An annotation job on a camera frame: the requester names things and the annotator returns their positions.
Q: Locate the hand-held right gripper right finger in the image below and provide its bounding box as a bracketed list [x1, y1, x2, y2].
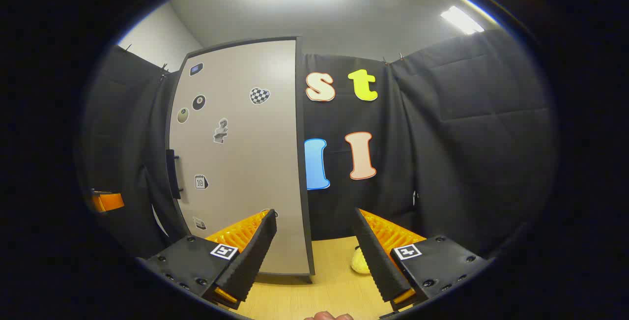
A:
[353, 208, 492, 312]

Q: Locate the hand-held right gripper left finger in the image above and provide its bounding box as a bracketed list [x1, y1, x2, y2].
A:
[140, 208, 277, 311]

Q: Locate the grey cabinet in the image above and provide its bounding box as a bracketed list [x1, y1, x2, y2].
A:
[294, 36, 315, 277]

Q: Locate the black backdrop cloth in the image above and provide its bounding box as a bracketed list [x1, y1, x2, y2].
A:
[81, 28, 558, 262]

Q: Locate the small ceiling light panel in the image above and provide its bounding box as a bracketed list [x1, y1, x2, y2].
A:
[440, 5, 485, 35]

